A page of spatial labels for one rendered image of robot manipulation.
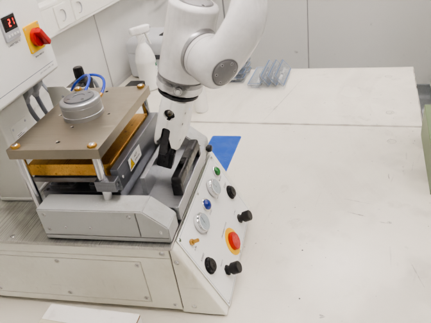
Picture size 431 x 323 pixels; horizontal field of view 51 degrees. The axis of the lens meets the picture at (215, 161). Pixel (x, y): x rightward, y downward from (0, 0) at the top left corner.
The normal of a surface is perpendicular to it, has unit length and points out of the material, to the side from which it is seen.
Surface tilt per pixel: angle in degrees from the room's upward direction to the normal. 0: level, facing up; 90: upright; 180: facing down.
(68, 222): 90
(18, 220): 0
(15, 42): 90
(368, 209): 0
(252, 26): 85
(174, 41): 75
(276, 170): 0
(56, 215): 90
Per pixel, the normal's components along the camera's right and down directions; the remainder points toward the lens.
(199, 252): 0.83, -0.36
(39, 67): 0.97, 0.00
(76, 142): -0.13, -0.84
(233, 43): 0.31, 0.40
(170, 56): -0.71, 0.33
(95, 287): -0.19, 0.54
